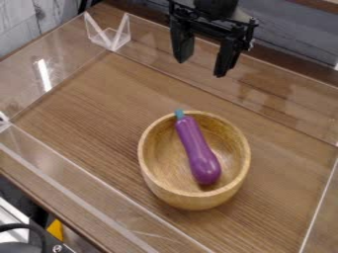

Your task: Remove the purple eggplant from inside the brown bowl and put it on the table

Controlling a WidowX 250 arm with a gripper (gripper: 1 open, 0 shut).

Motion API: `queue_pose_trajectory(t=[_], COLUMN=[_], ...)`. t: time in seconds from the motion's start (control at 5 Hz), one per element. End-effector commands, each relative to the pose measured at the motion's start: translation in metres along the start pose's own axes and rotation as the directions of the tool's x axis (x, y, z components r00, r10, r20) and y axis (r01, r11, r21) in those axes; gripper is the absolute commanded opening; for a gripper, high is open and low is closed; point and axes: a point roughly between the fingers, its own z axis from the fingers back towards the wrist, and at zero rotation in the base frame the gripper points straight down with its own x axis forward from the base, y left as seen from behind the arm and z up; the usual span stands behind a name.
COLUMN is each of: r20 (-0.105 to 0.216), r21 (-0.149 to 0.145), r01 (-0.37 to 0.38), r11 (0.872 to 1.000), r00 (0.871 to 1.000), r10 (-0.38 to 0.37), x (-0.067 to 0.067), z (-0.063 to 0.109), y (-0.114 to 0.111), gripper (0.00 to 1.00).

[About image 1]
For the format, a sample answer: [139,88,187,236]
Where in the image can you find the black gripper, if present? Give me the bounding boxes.
[168,0,259,78]

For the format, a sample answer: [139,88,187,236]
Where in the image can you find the purple toy eggplant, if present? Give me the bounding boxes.
[174,110,222,185]

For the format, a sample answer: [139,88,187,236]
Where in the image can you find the brown wooden bowl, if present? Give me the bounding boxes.
[138,110,251,211]

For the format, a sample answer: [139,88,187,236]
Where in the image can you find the yellow black machine base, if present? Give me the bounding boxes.
[0,176,103,253]

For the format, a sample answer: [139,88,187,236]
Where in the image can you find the clear acrylic corner bracket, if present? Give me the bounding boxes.
[83,13,131,51]

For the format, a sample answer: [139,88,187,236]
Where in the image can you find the clear acrylic tray wall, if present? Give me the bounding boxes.
[0,5,338,253]

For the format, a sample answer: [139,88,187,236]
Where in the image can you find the black cable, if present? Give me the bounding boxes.
[0,222,48,253]

